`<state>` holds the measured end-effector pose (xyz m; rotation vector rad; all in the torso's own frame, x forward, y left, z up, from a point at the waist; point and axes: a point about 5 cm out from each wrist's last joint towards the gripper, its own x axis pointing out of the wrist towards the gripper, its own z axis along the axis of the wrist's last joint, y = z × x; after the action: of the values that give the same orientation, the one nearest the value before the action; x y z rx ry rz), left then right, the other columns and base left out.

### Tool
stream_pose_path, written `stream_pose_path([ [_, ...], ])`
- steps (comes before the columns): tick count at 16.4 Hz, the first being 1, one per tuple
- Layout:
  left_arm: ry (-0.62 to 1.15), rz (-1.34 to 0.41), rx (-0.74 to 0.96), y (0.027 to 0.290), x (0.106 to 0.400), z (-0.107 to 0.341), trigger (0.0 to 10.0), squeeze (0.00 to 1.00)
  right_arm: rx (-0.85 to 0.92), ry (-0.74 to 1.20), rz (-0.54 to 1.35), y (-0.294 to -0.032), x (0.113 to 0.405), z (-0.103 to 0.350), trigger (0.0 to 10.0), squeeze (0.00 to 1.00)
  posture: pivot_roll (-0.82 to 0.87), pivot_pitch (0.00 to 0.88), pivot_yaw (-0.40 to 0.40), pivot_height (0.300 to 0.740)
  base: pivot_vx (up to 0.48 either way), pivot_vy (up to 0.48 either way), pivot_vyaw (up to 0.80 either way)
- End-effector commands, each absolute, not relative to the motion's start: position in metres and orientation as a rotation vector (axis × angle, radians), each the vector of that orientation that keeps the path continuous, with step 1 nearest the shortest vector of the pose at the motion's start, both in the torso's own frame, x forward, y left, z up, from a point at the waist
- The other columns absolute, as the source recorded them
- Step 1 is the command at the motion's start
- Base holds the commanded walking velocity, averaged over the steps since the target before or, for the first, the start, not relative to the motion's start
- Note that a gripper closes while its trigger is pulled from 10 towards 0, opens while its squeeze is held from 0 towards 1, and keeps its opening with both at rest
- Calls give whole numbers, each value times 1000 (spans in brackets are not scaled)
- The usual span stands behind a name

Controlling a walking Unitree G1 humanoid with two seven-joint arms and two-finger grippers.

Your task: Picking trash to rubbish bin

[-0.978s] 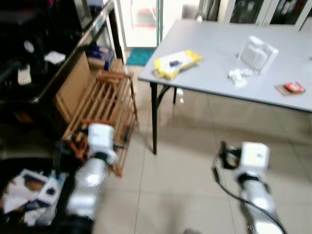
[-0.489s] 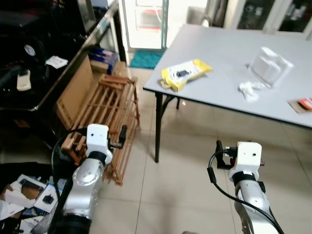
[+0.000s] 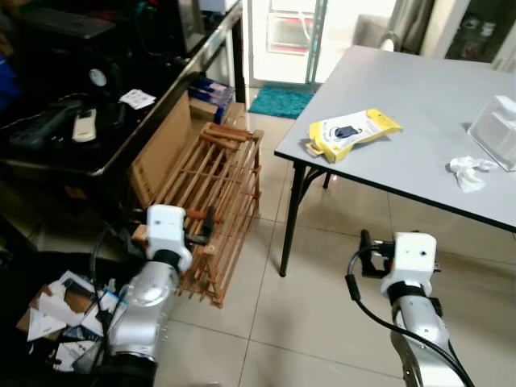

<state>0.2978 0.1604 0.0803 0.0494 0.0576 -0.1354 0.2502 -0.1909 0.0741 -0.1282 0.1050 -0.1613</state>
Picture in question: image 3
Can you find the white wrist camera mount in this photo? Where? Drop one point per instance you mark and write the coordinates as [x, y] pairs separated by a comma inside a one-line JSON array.
[[409, 258], [168, 230]]

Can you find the crumpled white tissue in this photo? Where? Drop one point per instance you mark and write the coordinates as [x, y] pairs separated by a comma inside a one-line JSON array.
[[468, 171]]

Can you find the black desk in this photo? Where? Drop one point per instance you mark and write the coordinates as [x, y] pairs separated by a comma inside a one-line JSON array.
[[173, 60]]

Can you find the black telephone handset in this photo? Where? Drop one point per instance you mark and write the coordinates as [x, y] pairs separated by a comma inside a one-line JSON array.
[[44, 125]]

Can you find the clear plastic container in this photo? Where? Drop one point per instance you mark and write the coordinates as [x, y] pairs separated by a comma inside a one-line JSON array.
[[496, 133]]

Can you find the teal door mat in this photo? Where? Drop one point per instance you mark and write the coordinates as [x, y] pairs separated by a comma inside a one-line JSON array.
[[278, 101]]

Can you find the brown box with paper scraps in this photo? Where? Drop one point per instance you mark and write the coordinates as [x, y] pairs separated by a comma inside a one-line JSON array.
[[56, 310]]

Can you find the black keyboard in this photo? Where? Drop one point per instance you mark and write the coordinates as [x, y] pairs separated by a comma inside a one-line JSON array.
[[68, 22]]

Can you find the white paper card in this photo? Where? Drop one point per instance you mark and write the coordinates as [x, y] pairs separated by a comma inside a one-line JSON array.
[[137, 99]]

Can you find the yellow product package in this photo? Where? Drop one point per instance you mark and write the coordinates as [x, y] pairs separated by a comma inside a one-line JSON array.
[[355, 133]]

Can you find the glass door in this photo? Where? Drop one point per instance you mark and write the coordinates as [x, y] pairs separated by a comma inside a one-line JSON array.
[[286, 40]]

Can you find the wooden slat rack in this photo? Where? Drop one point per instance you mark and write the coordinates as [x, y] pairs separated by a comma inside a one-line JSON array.
[[230, 137]]

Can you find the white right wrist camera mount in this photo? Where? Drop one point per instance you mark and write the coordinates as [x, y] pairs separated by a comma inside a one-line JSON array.
[[409, 258]]

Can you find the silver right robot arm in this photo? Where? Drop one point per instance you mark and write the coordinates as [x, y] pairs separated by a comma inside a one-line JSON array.
[[423, 339]]

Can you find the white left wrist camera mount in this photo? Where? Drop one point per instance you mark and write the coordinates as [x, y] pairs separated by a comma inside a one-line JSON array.
[[168, 230]]

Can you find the black rubbish bag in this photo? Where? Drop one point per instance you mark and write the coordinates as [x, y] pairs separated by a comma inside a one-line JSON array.
[[24, 258]]

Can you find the grey folding table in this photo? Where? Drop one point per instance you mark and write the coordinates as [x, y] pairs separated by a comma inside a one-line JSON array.
[[419, 81]]

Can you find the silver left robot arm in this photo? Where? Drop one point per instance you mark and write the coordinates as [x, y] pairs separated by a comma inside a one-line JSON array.
[[145, 302]]

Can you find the blue carton box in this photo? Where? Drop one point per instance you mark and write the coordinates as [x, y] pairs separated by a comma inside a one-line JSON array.
[[211, 87]]

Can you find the brown cardboard sheet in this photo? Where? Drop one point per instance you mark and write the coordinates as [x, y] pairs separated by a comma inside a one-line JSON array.
[[161, 145]]

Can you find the dark glass cabinet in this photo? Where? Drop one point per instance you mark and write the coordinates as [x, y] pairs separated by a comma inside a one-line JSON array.
[[484, 32]]

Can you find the round white gauge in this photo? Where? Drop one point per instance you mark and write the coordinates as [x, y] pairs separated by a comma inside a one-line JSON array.
[[97, 77]]

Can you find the white remote control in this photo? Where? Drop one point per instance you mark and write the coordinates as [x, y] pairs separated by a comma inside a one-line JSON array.
[[84, 125]]

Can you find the small brown cardboard box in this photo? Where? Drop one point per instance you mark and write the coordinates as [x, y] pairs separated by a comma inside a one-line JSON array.
[[205, 109]]

